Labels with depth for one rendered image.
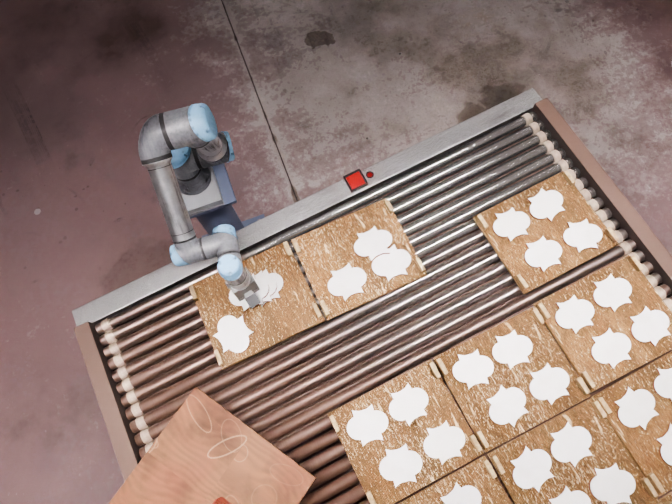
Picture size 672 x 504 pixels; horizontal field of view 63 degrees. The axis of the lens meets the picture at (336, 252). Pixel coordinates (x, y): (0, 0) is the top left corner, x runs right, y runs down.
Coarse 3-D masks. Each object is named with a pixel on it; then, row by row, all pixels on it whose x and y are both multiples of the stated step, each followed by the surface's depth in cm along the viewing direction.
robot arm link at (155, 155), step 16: (144, 128) 167; (160, 128) 165; (144, 144) 167; (160, 144) 167; (144, 160) 169; (160, 160) 169; (160, 176) 171; (160, 192) 173; (176, 192) 175; (176, 208) 175; (176, 224) 177; (176, 240) 179; (192, 240) 180; (176, 256) 180; (192, 256) 180
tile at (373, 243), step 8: (368, 232) 212; (376, 232) 212; (384, 232) 212; (360, 240) 211; (368, 240) 211; (376, 240) 210; (384, 240) 210; (360, 248) 210; (368, 248) 209; (376, 248) 209; (384, 248) 209; (360, 256) 209; (368, 256) 209; (376, 256) 208
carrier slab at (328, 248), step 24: (360, 216) 216; (384, 216) 215; (312, 240) 214; (336, 240) 213; (408, 240) 211; (312, 264) 210; (336, 264) 210; (360, 264) 209; (384, 288) 205; (336, 312) 203
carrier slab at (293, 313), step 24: (264, 264) 212; (288, 264) 211; (216, 288) 210; (288, 288) 208; (216, 312) 206; (240, 312) 206; (264, 312) 205; (288, 312) 205; (312, 312) 204; (264, 336) 202; (288, 336) 201; (240, 360) 200
